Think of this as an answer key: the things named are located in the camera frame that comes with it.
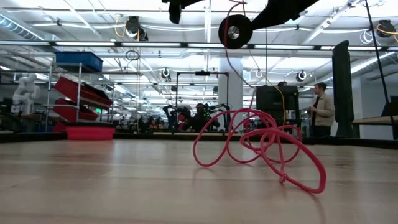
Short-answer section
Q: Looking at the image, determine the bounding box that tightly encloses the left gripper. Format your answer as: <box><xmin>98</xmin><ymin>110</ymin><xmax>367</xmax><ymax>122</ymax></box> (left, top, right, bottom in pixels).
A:
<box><xmin>161</xmin><ymin>0</ymin><xmax>203</xmax><ymax>25</ymax></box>

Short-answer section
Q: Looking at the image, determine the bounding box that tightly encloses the black plastic cord spool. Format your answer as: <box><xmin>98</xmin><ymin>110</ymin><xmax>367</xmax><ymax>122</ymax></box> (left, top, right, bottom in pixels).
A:
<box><xmin>218</xmin><ymin>14</ymin><xmax>254</xmax><ymax>50</ymax></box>

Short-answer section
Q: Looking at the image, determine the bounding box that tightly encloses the red plastic bin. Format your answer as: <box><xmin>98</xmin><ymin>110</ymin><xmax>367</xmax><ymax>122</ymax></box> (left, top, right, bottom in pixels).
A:
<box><xmin>65</xmin><ymin>121</ymin><xmax>116</xmax><ymax>141</ymax></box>

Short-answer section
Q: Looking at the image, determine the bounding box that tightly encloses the white building pillar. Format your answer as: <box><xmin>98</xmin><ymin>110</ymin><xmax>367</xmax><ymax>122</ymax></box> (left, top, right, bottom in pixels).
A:
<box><xmin>218</xmin><ymin>57</ymin><xmax>244</xmax><ymax>131</ymax></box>

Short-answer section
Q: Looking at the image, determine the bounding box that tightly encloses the hanging black cable loop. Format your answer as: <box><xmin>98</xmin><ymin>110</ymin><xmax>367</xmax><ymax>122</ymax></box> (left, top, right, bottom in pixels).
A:
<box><xmin>125</xmin><ymin>49</ymin><xmax>141</xmax><ymax>62</ymax></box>

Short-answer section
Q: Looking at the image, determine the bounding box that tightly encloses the red shelf bin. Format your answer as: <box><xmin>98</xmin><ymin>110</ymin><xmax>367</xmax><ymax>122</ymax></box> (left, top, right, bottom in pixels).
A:
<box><xmin>52</xmin><ymin>98</ymin><xmax>100</xmax><ymax>122</ymax></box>
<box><xmin>52</xmin><ymin>120</ymin><xmax>68</xmax><ymax>133</ymax></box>
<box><xmin>54</xmin><ymin>77</ymin><xmax>114</xmax><ymax>110</ymax></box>

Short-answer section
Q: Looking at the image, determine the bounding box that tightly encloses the red cord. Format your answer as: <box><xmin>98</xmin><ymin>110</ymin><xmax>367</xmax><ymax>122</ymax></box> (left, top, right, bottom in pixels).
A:
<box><xmin>192</xmin><ymin>0</ymin><xmax>327</xmax><ymax>194</ymax></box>

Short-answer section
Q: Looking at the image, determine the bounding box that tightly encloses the black monitor cart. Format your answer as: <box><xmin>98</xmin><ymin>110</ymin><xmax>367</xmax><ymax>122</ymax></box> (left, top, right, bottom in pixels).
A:
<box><xmin>251</xmin><ymin>119</ymin><xmax>301</xmax><ymax>137</ymax></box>

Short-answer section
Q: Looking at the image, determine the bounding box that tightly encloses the black gantry frame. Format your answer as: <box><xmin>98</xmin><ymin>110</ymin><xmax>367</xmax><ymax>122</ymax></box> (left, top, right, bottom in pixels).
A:
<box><xmin>175</xmin><ymin>70</ymin><xmax>230</xmax><ymax>134</ymax></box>

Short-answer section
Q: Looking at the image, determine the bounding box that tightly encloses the glass door cabinet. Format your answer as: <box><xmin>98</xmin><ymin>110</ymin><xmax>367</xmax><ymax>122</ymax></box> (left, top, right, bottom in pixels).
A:
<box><xmin>300</xmin><ymin>105</ymin><xmax>322</xmax><ymax>138</ymax></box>

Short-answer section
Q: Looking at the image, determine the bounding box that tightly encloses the metal wire shelf rack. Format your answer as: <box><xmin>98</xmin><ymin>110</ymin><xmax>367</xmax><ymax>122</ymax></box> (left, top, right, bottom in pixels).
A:
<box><xmin>43</xmin><ymin>60</ymin><xmax>116</xmax><ymax>133</ymax></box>

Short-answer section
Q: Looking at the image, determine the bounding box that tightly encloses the blue storage bin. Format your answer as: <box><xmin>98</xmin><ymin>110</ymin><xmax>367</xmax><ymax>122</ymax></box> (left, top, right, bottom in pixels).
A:
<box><xmin>55</xmin><ymin>51</ymin><xmax>104</xmax><ymax>73</ymax></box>

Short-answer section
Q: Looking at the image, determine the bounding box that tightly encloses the yellow hanging cable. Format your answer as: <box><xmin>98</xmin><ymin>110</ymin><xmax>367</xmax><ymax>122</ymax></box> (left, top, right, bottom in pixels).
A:
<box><xmin>273</xmin><ymin>85</ymin><xmax>287</xmax><ymax>132</ymax></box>

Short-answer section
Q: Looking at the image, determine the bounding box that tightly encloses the thin black slanted pole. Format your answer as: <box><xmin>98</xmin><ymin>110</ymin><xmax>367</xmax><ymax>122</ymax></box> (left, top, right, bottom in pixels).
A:
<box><xmin>364</xmin><ymin>0</ymin><xmax>390</xmax><ymax>105</ymax></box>

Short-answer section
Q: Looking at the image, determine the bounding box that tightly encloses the long ceiling light bar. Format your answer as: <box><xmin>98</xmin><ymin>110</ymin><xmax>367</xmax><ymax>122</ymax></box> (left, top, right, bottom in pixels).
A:
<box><xmin>0</xmin><ymin>40</ymin><xmax>398</xmax><ymax>52</ymax></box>

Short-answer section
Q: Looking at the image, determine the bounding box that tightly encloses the thin black hanging cable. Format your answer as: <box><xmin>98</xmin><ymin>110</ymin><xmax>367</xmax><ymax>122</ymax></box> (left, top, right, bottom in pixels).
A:
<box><xmin>264</xmin><ymin>27</ymin><xmax>268</xmax><ymax>86</ymax></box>

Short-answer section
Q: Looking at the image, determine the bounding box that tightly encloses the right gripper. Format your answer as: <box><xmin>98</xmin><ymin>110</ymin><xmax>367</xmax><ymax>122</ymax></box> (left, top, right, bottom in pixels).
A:
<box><xmin>250</xmin><ymin>0</ymin><xmax>320</xmax><ymax>31</ymax></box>

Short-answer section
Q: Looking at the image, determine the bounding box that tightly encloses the grey glove with red cuff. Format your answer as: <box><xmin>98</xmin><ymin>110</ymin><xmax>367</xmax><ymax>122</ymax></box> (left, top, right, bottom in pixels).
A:
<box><xmin>264</xmin><ymin>126</ymin><xmax>300</xmax><ymax>141</ymax></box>

